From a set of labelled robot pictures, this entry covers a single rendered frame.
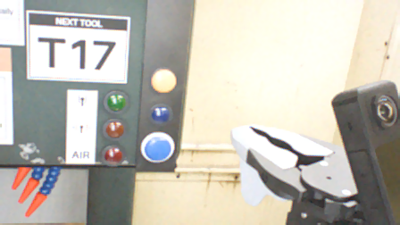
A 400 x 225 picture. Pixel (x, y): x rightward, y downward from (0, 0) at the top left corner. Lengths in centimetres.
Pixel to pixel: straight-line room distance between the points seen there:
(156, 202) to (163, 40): 136
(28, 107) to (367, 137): 36
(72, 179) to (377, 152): 107
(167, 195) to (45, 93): 133
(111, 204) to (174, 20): 95
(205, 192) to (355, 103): 155
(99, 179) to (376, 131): 110
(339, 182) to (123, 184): 105
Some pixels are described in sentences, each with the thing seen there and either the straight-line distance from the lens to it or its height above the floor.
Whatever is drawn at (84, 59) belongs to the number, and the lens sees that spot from 62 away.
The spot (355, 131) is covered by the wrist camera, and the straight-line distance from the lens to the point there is 43.
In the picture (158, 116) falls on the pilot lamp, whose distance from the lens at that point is 65.
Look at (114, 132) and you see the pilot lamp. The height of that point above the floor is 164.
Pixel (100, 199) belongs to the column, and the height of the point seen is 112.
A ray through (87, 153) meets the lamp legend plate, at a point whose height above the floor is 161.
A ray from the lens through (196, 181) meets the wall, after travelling 193.
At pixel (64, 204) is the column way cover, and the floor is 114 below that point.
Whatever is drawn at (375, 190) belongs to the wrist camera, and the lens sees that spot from 43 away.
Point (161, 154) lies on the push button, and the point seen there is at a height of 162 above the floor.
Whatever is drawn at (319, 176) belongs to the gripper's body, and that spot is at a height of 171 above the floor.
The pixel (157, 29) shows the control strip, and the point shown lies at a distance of 62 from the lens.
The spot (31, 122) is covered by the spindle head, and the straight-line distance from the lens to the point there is 66.
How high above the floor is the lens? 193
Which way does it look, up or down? 24 degrees down
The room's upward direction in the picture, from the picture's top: 7 degrees clockwise
